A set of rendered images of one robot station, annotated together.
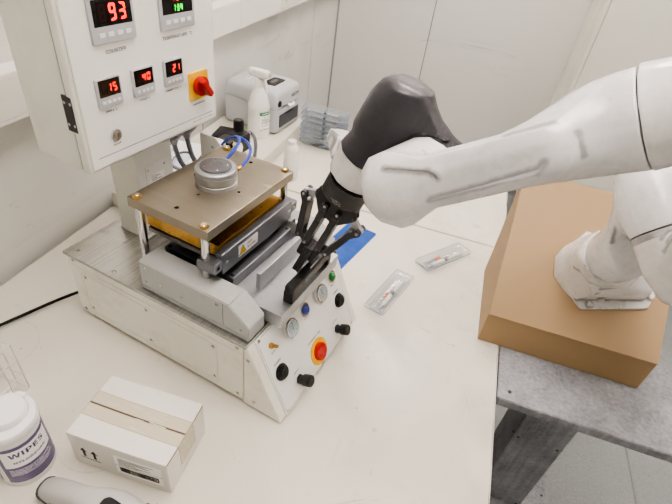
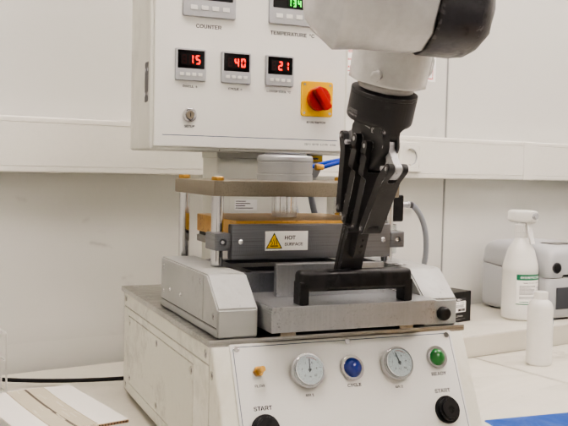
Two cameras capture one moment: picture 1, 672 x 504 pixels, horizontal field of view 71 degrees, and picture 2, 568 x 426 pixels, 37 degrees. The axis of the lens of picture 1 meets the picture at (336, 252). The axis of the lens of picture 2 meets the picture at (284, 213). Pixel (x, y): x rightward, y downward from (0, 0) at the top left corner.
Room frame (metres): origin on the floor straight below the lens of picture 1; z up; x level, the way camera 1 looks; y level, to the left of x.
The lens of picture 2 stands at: (-0.08, -0.58, 1.13)
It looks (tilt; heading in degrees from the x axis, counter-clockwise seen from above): 3 degrees down; 44
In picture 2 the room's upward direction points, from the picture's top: 1 degrees clockwise
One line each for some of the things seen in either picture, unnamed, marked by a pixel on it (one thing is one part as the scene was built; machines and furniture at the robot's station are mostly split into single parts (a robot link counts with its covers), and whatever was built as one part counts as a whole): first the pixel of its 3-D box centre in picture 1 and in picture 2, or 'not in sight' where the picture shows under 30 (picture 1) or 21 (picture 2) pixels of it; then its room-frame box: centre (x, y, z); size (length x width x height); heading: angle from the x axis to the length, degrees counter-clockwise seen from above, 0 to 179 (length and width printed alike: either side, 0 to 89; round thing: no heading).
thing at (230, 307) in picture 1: (200, 293); (204, 292); (0.62, 0.24, 0.96); 0.25 x 0.05 x 0.07; 67
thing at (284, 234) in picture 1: (231, 241); (292, 272); (0.76, 0.22, 0.98); 0.20 x 0.17 x 0.03; 157
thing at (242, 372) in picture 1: (228, 284); (293, 371); (0.78, 0.23, 0.84); 0.53 x 0.37 x 0.17; 67
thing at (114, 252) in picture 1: (207, 250); (273, 304); (0.78, 0.28, 0.93); 0.46 x 0.35 x 0.01; 67
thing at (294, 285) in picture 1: (308, 273); (354, 285); (0.69, 0.05, 0.99); 0.15 x 0.02 x 0.04; 157
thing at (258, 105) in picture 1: (259, 103); (521, 264); (1.67, 0.36, 0.92); 0.09 x 0.08 x 0.25; 72
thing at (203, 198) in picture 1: (211, 185); (288, 198); (0.80, 0.27, 1.08); 0.31 x 0.24 x 0.13; 157
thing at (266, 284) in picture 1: (250, 254); (305, 285); (0.74, 0.17, 0.97); 0.30 x 0.22 x 0.08; 67
